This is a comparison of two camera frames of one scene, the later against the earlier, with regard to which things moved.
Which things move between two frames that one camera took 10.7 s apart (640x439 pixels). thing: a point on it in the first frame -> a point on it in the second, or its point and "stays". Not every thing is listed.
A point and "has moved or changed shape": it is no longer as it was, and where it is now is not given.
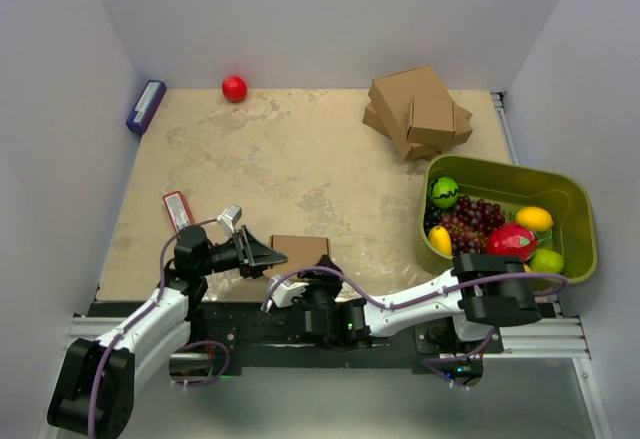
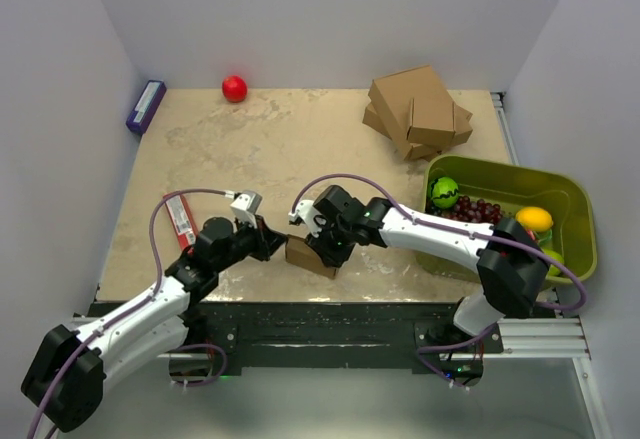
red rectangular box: [178, 210] stays
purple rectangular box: [146, 105] stays
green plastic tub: [515, 187] stays
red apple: [234, 88] stays
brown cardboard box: [300, 251] has moved or changed shape
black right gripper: [318, 280] -> [330, 255]
